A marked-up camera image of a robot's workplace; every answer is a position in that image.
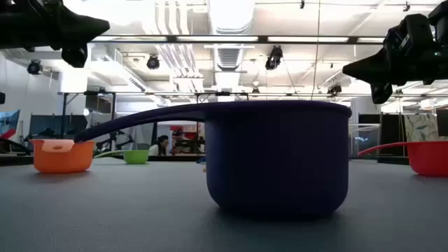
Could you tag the background black robot arm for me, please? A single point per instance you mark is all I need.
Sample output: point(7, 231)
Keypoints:
point(115, 140)

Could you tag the large purple measuring cup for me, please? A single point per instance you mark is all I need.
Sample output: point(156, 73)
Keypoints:
point(276, 157)

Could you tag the orange measuring cup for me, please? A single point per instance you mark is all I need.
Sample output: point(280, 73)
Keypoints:
point(63, 161)

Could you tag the red measuring cup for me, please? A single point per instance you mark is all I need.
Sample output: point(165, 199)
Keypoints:
point(428, 157)

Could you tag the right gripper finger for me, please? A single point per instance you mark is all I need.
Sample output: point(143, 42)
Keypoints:
point(381, 92)
point(371, 68)

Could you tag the green measuring cup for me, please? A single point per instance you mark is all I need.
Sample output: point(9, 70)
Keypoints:
point(136, 157)

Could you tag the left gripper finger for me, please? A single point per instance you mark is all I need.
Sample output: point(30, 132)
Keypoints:
point(82, 29)
point(74, 56)

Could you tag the black ceiling spotlight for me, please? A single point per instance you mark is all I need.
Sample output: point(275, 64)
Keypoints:
point(334, 89)
point(34, 67)
point(153, 62)
point(274, 57)

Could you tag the black metal frame rig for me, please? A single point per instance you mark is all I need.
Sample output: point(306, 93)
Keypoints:
point(64, 115)

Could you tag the marble print partition panel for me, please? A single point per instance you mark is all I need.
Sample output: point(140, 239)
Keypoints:
point(421, 127)

